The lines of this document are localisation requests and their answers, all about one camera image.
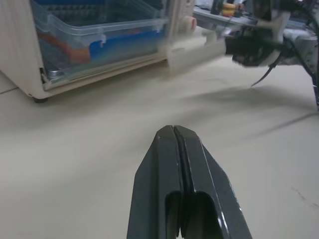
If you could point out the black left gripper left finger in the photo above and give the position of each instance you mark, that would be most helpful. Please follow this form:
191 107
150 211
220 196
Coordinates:
157 174

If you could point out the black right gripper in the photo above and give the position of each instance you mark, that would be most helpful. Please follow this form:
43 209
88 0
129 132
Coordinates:
249 51

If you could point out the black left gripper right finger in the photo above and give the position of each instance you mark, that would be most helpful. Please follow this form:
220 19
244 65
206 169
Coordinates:
207 179

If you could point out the clear plastic food container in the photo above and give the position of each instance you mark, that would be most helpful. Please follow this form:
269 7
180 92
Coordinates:
82 30

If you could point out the white oven control knob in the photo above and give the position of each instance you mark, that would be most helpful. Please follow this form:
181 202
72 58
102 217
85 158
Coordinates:
187 23

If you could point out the cream toaster oven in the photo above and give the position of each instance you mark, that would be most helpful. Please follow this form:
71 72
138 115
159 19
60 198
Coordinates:
17 49

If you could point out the grey background table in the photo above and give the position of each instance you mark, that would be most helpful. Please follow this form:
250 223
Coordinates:
224 18

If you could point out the yellow tape roll stack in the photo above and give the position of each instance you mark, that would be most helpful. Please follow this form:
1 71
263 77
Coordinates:
228 9

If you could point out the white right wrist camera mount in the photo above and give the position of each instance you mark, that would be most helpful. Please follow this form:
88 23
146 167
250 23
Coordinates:
277 25

